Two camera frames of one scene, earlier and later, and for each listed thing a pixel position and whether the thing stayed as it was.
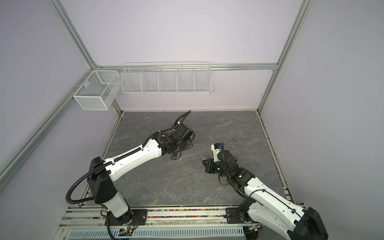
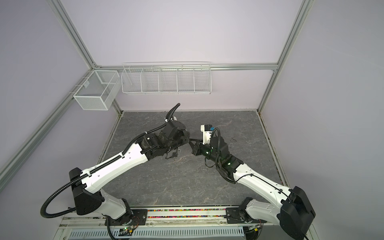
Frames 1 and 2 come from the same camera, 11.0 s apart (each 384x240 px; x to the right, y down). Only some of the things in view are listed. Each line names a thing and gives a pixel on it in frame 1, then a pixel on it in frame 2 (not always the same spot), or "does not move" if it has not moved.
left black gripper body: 185,145 does not move
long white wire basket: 166,78 does not move
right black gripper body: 215,167 → 205,151
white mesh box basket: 98,91 does not move
